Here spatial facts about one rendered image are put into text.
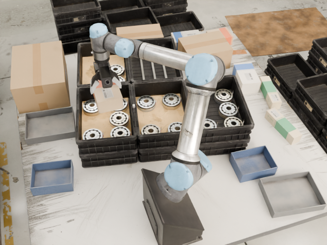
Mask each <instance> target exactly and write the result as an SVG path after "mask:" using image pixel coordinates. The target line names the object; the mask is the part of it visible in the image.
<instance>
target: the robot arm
mask: <svg viewBox="0 0 327 245"><path fill-rule="evenodd" d="M90 38H91V47H92V52H91V54H93V58H94V61H95V62H93V65H94V71H95V73H96V74H95V75H94V76H93V77H92V79H91V88H90V91H91V94H94V91H95V90H96V87H97V86H98V85H99V81H98V80H100V81H101V82H102V87H103V88H111V87H112V85H113V83H115V84H116V85H117V86H118V87H119V88H122V85H121V82H120V80H119V77H118V75H117V73H116V72H114V71H113V70H111V66H110V63H109V59H110V57H109V56H110V52H111V53H113V54H116V55H118V56H119V57H123V58H128V57H129V56H132V57H136V58H139V59H143V60H146V61H150V62H153V63H157V64H161V65H164V66H168V67H171V68H175V69H178V70H182V71H185V75H186V77H187V81H186V88H187V89H188V96H187V101H186V106H185V111H184V116H183V120H182V126H181V131H180V136H179V141H178V146H177V150H176V151H174V152H172V156H171V161H170V164H168V165H167V167H166V169H165V171H164V172H162V173H160V174H159V175H158V176H157V178H156V182H157V185H158V188H159V189H160V191H161V192H162V194H163V195H164V196H165V197H166V198H167V199H169V200H170V201H172V202H175V203H179V202H180V201H181V200H183V198H184V196H185V195H186V193H187V191H188V190H189V188H191V187H192V186H193V185H194V184H195V183H196V182H198V181H199V180H200V179H201V178H202V177H204V176H205V175H206V174H207V173H209V171H210V170H212V164H211V162H210V160H209V159H208V158H207V156H206V155H205V154H204V153H203V152H202V151H200V150H199V147H200V141H201V137H202V132H203V127H204V123H205V118H206V113H207V109H208V105H209V100H210V96H211V95H212V94H213V93H215V91H216V87H217V83H218V82H219V81H221V80H222V79H223V77H224V75H225V72H226V67H225V64H224V62H223V60H222V59H221V58H220V57H218V56H215V55H210V54H208V53H199V54H196V55H192V54H189V53H185V52H180V51H176V50H173V49H169V48H165V47H161V46H157V45H153V44H149V43H145V42H141V41H139V40H136V39H135V40H134V39H129V38H124V37H120V36H117V35H114V34H112V33H109V32H108V30H107V27H106V25H105V24H103V23H96V24H93V25H92V26H91V27H90ZM95 63H96V64H95Z"/></svg>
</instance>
